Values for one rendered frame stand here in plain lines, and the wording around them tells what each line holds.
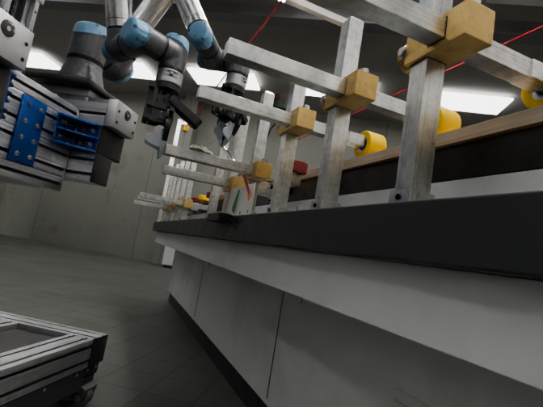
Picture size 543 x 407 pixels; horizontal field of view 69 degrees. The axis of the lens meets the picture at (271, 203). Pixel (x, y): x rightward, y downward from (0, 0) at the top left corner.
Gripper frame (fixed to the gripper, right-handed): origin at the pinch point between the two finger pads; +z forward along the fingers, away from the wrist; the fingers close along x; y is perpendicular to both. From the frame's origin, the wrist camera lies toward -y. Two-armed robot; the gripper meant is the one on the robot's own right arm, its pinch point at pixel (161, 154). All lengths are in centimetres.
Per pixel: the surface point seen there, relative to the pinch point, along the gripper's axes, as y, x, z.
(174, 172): -7.2, -23.6, 0.4
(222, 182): -24.8, -23.6, 0.0
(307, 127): -30.6, 29.9, -9.7
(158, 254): -87, -704, 63
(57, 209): 126, -859, 6
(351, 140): -46, 27, -11
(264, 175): -30.4, 4.9, -0.3
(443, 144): -49, 56, -5
